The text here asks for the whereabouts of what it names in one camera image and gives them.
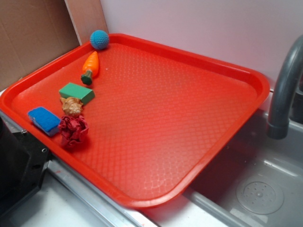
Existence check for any blue textured ball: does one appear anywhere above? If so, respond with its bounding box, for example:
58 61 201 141
90 30 109 50

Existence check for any red plastic tray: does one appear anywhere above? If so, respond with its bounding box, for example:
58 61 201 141
0 34 270 209

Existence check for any green rectangular block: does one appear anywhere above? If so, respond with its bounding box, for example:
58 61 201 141
59 83 95 105

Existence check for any orange plastic toy carrot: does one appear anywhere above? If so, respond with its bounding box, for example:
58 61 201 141
81 51 99 85

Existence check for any crumpled red cloth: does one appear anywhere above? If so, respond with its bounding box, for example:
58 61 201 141
58 115 89 148

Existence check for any tan conch seashell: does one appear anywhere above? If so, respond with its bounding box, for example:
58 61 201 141
60 97 83 117

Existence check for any blue scrubbing sponge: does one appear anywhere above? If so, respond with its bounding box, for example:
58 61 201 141
27 107 61 137

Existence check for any wooden board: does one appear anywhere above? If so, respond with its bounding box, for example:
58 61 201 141
64 0 108 45

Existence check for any grey plastic sink basin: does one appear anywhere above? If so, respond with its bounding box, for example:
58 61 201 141
144 111 303 227

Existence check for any round grey sink drain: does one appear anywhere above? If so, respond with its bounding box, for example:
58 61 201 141
236 176 284 215

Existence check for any brown cardboard panel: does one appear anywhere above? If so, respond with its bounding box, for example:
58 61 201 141
0 0 79 90

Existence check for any grey curved faucet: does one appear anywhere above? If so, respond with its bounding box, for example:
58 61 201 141
266 36 303 140

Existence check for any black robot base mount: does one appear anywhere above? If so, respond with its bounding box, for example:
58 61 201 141
0 119 50 217

